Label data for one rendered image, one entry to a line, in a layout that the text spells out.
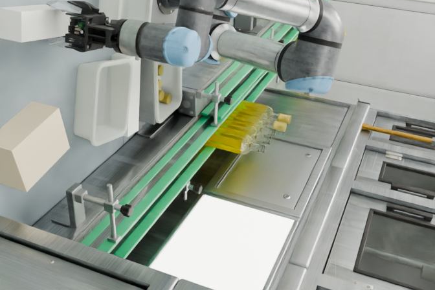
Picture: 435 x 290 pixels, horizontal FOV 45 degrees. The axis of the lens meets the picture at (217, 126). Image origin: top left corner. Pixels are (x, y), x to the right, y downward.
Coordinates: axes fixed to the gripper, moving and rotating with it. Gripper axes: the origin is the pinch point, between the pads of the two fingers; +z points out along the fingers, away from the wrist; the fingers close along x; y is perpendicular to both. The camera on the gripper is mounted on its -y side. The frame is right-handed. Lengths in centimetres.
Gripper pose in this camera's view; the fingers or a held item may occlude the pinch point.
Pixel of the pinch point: (53, 21)
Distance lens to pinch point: 124.0
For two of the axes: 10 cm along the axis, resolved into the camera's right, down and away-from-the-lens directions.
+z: -9.2, -2.2, 3.3
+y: -3.8, 2.5, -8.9
